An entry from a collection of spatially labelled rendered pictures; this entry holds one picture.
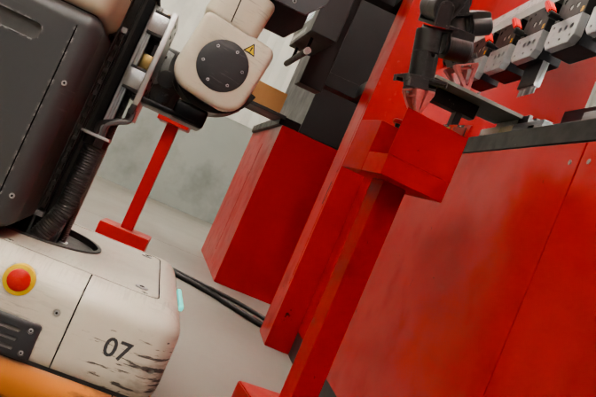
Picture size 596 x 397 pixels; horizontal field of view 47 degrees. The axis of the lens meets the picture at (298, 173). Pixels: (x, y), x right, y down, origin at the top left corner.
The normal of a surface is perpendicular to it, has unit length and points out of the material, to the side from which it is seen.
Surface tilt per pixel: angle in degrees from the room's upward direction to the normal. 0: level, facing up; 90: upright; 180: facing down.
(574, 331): 90
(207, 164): 90
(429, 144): 90
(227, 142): 90
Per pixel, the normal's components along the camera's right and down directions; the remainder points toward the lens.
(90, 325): 0.19, 0.02
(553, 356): -0.91, -0.40
